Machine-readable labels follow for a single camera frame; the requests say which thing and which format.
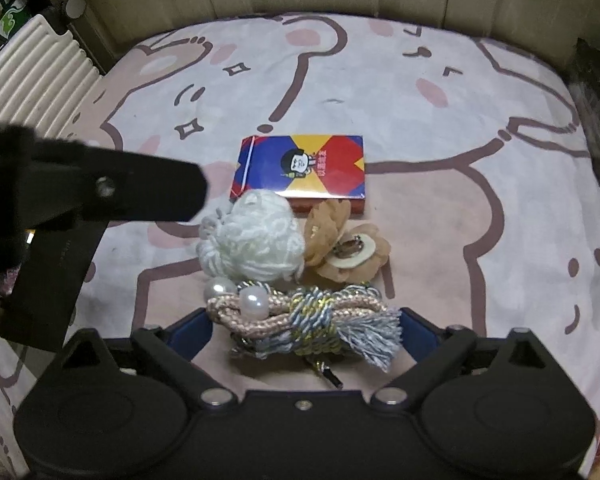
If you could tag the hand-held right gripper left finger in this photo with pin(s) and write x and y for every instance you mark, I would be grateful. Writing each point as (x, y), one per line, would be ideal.
(195, 332)

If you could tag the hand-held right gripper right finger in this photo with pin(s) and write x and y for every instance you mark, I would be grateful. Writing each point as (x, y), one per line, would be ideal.
(422, 332)

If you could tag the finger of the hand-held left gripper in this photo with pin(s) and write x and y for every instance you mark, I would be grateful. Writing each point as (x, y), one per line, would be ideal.
(145, 187)

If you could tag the white yarn ball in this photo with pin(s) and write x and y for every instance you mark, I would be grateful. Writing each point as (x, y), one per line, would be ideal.
(255, 240)

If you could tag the beige flower hair clip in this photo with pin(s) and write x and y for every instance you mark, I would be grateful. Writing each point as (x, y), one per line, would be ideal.
(330, 225)

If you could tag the red blue yellow card box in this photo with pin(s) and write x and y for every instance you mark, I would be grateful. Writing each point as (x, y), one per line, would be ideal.
(330, 165)

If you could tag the white ribbed suitcase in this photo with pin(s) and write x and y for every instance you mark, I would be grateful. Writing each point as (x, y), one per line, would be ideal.
(30, 75)

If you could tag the printed cartoon blanket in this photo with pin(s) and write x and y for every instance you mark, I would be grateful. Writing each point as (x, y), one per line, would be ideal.
(380, 85)

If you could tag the black padded bench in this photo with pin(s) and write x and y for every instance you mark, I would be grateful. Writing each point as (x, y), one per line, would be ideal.
(597, 90)

